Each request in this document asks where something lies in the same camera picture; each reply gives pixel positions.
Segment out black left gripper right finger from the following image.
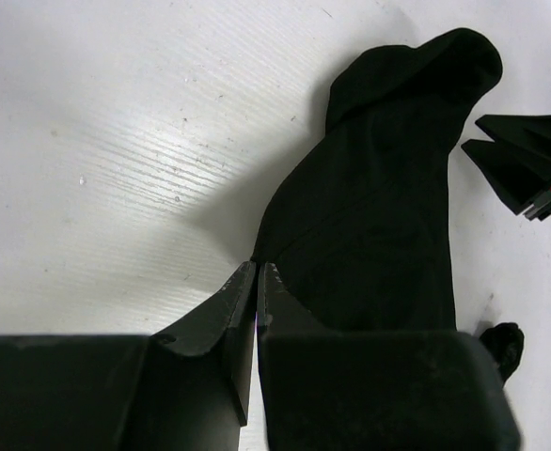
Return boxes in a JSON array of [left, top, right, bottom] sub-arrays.
[[257, 264, 522, 450]]

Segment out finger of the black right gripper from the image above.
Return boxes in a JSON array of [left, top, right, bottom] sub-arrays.
[[476, 115, 551, 162], [462, 139, 551, 215]]

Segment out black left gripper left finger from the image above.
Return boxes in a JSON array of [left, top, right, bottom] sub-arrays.
[[0, 262, 257, 450]]

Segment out black tank top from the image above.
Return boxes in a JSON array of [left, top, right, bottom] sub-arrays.
[[251, 26, 526, 391]]

